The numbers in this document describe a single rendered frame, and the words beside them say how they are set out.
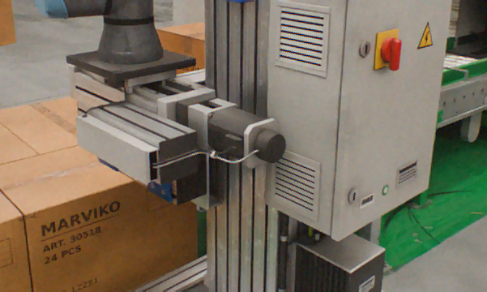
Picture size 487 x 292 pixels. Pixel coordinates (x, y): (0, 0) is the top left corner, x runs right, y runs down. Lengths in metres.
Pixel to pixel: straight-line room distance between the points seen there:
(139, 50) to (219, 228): 0.50
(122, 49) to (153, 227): 0.85
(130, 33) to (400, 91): 0.60
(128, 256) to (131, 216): 0.14
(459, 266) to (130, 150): 1.78
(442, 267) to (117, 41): 1.73
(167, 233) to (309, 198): 0.99
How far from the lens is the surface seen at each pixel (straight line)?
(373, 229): 2.34
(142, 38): 1.32
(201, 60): 2.05
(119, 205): 1.89
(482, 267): 2.62
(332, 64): 1.03
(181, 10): 3.28
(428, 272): 2.50
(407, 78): 1.17
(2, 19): 3.67
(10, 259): 1.81
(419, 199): 2.98
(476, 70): 3.32
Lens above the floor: 1.35
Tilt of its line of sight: 19 degrees down
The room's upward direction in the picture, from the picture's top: 1 degrees clockwise
